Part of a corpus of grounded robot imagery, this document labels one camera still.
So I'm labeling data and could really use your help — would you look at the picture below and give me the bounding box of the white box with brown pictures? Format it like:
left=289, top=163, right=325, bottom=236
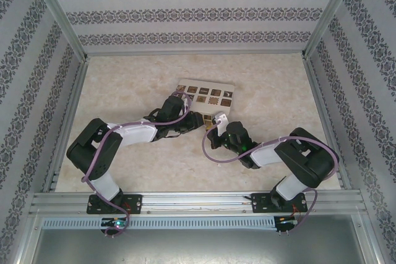
left=174, top=79, right=235, bottom=129

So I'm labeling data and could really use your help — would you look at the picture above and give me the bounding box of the grey metal sheet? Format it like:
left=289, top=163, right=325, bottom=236
left=29, top=214, right=374, bottom=264

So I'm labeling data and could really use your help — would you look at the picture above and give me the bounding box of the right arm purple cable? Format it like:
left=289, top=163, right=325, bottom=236
left=201, top=117, right=340, bottom=231

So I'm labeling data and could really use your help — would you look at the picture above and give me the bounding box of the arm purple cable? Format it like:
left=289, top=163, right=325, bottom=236
left=201, top=117, right=340, bottom=231
left=80, top=90, right=193, bottom=237

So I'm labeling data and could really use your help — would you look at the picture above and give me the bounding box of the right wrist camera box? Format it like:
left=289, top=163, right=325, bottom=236
left=212, top=112, right=230, bottom=137

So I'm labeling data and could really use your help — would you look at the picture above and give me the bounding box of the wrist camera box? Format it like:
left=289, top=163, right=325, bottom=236
left=181, top=93, right=191, bottom=115
left=212, top=112, right=230, bottom=137

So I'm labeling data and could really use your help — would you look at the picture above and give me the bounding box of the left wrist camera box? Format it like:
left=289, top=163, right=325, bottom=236
left=181, top=93, right=191, bottom=115

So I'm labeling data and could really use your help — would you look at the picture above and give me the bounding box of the aluminium mounting rail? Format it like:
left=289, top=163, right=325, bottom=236
left=30, top=189, right=366, bottom=216

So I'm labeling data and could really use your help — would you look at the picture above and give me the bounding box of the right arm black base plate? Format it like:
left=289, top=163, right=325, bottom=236
left=249, top=192, right=309, bottom=215

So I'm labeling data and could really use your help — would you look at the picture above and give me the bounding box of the slotted grey cable duct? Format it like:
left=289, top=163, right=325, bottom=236
left=41, top=216, right=277, bottom=231

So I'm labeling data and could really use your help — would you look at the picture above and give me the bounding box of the aluminium side rail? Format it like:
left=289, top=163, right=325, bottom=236
left=302, top=54, right=353, bottom=190
left=42, top=56, right=90, bottom=193

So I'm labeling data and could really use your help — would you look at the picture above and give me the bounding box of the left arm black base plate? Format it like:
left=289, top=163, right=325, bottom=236
left=87, top=194, right=144, bottom=215

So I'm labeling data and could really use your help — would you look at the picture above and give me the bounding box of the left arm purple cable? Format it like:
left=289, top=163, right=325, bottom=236
left=80, top=90, right=193, bottom=237

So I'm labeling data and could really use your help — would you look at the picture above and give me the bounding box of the aluminium frame post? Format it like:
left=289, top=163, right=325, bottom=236
left=30, top=0, right=90, bottom=61
left=302, top=0, right=362, bottom=58

